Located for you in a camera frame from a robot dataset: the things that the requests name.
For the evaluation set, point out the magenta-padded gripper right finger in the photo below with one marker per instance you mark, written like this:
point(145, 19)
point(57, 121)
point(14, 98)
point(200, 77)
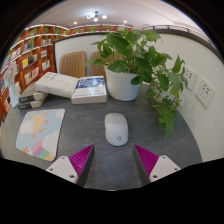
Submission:
point(146, 160)

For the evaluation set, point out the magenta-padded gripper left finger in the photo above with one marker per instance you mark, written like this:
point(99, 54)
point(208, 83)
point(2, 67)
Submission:
point(81, 160)

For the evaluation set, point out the white computer mouse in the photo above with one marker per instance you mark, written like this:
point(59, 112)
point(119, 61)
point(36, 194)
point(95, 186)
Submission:
point(116, 128)

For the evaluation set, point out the pastel cloud print mouse pad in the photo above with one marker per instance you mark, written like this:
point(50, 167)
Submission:
point(40, 133)

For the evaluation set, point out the blue cover book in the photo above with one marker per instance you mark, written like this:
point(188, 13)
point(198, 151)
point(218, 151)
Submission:
point(89, 90)

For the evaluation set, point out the green plant in white pot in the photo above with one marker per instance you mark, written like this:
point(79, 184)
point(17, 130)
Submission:
point(121, 86)

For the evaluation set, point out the thick white book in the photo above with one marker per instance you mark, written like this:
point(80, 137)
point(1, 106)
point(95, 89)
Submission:
point(55, 83)

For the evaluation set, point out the tan upholstered chair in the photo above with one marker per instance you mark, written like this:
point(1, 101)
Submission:
point(72, 64)
point(96, 68)

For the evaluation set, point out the orange wooden shelf unit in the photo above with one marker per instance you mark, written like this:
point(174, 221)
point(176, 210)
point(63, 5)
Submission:
point(33, 60)

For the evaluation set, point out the white desk partition panel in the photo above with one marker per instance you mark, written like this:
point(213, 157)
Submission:
point(75, 43)

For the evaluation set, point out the multi-bulb ceiling lamp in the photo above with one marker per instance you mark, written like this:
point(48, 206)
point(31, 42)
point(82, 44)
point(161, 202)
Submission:
point(96, 16)

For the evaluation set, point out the white wall socket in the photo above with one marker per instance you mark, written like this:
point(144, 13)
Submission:
point(205, 92)
point(190, 77)

